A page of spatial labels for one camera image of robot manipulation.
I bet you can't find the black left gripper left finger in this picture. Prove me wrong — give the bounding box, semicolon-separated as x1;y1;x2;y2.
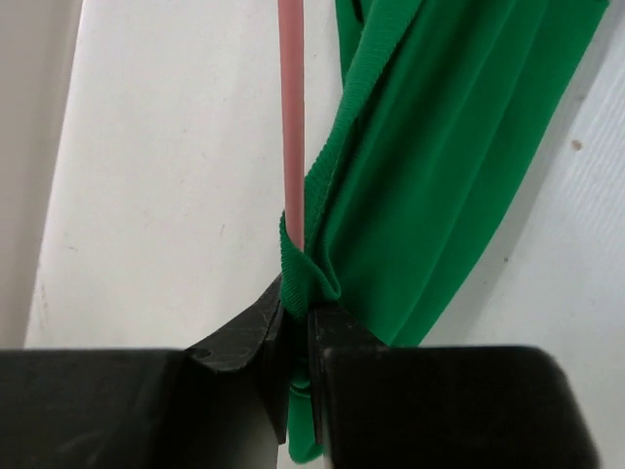
1;281;288;468

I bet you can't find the pink wire hanger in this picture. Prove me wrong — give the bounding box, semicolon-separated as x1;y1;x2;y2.
277;0;305;249

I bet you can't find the green t shirt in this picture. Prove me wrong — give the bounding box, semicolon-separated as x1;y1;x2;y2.
280;1;609;463

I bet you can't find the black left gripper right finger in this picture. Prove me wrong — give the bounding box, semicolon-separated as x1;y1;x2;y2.
308;304;601;468

